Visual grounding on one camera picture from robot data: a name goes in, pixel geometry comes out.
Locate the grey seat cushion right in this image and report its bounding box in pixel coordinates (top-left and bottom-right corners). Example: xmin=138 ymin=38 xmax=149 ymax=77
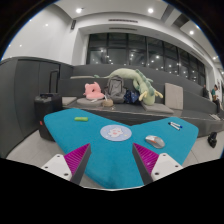
xmin=141 ymin=103 xmax=174 ymax=114

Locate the pink plush toy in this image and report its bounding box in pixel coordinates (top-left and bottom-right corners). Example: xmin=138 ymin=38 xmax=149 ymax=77
xmin=83 ymin=82 xmax=104 ymax=100

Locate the person in green shirt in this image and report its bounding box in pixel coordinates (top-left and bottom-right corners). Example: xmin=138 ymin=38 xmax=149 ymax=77
xmin=211 ymin=84 xmax=220 ymax=114

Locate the black wall speaker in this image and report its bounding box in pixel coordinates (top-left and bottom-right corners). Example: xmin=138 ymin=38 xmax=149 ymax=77
xmin=71 ymin=20 xmax=76 ymax=30

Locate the grey backpack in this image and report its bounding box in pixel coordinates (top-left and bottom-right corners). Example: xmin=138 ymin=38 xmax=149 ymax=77
xmin=105 ymin=76 xmax=126 ymax=104

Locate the grey upright cushion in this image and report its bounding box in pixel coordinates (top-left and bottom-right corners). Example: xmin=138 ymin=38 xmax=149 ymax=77
xmin=165 ymin=83 xmax=183 ymax=110

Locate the dark blue bag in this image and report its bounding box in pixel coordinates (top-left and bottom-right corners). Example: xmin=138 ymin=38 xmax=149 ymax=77
xmin=124 ymin=90 xmax=140 ymax=104

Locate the grey computer mouse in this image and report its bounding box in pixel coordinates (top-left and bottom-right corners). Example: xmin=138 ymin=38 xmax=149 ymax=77
xmin=145 ymin=135 xmax=165 ymax=149

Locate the grey seat cushion left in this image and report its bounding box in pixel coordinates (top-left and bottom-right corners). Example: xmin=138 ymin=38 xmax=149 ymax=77
xmin=62 ymin=97 xmax=77 ymax=106

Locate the teal table cover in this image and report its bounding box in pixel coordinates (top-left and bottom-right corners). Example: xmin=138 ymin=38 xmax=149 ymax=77
xmin=44 ymin=108 xmax=198 ymax=189

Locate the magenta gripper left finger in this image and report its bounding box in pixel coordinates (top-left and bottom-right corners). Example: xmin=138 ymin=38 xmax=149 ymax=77
xmin=42 ymin=144 xmax=91 ymax=185

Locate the black bag on floor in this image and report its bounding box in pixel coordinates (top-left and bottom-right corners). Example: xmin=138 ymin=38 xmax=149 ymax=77
xmin=207 ymin=132 xmax=217 ymax=148

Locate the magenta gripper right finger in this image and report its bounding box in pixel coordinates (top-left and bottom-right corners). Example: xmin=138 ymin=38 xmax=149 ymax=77
xmin=132 ymin=143 xmax=182 ymax=185

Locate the grey seat cushion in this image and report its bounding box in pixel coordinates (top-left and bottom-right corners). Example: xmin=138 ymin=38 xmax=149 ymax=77
xmin=141 ymin=103 xmax=174 ymax=114
xmin=62 ymin=97 xmax=77 ymax=106

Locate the round grey cushion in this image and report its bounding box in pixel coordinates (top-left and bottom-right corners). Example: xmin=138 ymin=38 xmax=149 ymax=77
xmin=77 ymin=98 xmax=103 ymax=107

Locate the small woven basket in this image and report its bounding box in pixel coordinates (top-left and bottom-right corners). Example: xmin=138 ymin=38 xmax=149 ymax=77
xmin=102 ymin=99 xmax=114 ymax=107

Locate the white marker pen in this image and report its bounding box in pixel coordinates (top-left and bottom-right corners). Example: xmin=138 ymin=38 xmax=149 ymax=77
xmin=168 ymin=122 xmax=180 ymax=131

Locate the black rolling suitcase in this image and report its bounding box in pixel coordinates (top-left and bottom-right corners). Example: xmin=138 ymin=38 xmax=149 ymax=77
xmin=34 ymin=69 xmax=62 ymax=141

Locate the round white mouse pad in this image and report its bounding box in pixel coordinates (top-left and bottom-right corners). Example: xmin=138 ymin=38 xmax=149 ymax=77
xmin=100 ymin=125 xmax=132 ymax=142

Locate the green marker pen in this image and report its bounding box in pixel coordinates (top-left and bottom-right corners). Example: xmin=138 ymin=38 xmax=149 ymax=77
xmin=74 ymin=117 xmax=88 ymax=121

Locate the blue capped marker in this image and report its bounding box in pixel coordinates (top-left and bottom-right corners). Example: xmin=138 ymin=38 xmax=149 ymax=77
xmin=170 ymin=122 xmax=183 ymax=128

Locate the green dragon plush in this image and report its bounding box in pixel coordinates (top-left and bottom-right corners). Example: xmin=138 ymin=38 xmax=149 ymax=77
xmin=93 ymin=67 xmax=165 ymax=106

